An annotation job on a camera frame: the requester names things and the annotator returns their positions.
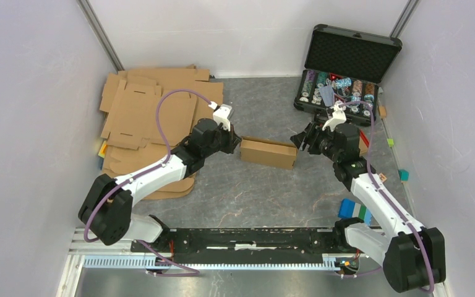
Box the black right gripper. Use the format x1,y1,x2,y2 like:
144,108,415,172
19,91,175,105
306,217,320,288
289,121,341,163

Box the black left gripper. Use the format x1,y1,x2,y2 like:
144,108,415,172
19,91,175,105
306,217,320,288
203,121,242,158

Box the brown cardboard box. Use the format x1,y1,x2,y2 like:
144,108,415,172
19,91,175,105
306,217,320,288
240,137,298,170
359,139,369,156

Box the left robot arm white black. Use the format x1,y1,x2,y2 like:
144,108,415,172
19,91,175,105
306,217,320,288
78,118,242,252

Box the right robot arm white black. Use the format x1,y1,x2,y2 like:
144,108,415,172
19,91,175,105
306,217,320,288
290,123,447,293

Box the red flat block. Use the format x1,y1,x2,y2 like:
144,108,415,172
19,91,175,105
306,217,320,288
359,131,370,149

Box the blue block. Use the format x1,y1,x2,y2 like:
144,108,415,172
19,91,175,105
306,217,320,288
338,199,372,226

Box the black poker chip case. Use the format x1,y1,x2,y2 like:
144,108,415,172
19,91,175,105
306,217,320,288
293,24,403,126

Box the small wooden block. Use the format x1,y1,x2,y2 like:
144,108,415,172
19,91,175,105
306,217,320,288
379,106,387,119

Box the wooden letter cube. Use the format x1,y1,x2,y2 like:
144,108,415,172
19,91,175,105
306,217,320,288
379,173,387,183

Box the stack of flat cardboard sheets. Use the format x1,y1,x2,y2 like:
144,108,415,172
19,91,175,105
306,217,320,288
100,66,223,178

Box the teal cube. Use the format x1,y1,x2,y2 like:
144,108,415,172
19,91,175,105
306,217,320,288
398,169,409,182

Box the colourful blocks under cardboard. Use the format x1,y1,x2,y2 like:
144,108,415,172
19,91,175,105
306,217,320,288
98,140,108,170

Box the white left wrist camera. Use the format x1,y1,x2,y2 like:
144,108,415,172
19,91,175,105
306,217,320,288
208,101,233,131

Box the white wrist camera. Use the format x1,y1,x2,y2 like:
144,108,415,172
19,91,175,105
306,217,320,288
322,101,346,132
208,101,233,131

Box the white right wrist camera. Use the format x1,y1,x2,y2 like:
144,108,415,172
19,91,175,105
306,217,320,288
322,101,346,132

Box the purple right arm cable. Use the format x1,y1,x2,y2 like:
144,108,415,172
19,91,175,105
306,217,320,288
335,100,436,294

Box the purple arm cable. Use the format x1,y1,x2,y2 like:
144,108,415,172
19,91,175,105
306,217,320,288
83,89,218,277
335,100,436,294

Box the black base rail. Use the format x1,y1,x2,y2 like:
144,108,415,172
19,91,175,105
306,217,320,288
148,227,359,265

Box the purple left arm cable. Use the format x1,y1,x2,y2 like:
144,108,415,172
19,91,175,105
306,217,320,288
83,89,218,277

